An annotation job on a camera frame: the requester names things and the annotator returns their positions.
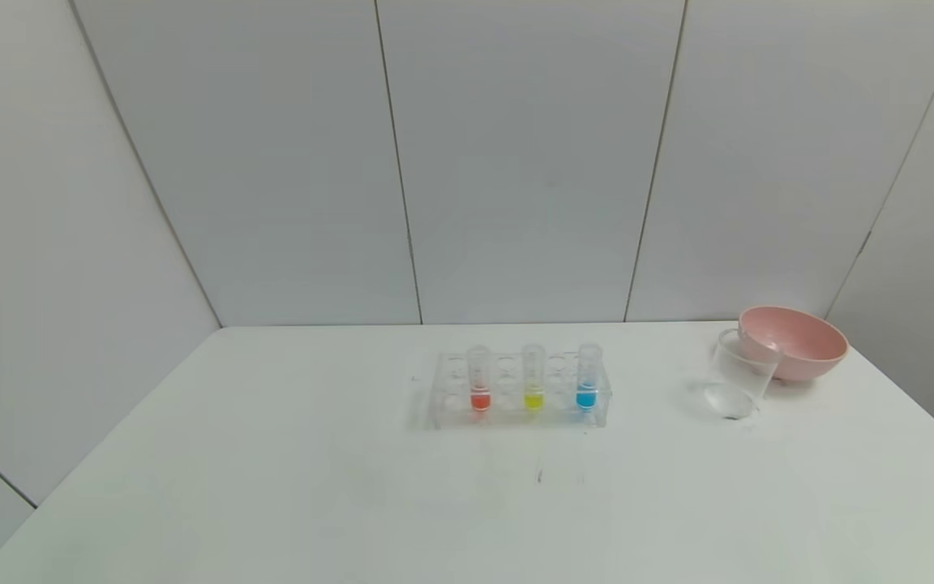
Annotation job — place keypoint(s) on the clear plastic test tube rack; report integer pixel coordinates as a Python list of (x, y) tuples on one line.
[(507, 381)]

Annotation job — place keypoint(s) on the blue pigment test tube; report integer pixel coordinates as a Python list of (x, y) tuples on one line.
[(586, 397)]

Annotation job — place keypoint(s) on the yellow pigment test tube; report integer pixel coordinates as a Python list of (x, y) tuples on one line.
[(533, 399)]

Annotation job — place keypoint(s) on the clear plastic beaker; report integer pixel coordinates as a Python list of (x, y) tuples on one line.
[(739, 381)]

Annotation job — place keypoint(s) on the red pigment test tube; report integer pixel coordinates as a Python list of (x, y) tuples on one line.
[(479, 399)]

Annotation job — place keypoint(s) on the pink bowl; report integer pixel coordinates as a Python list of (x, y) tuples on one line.
[(803, 345)]

